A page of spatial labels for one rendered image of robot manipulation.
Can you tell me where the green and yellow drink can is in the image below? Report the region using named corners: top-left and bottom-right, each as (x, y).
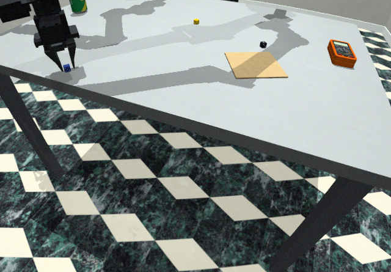
top-left (69, 0), bottom-right (87, 14)

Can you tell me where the blue die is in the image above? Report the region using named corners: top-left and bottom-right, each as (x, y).
top-left (63, 64), bottom-right (71, 72)

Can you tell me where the tan mat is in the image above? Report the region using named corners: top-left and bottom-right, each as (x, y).
top-left (225, 52), bottom-right (288, 79)

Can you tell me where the orange multimeter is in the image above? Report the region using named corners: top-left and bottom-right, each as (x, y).
top-left (327, 40), bottom-right (357, 68)

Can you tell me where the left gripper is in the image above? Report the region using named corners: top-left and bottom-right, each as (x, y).
top-left (34, 8), bottom-right (79, 72)

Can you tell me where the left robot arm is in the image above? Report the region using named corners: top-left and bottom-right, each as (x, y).
top-left (0, 0), bottom-right (71, 53)

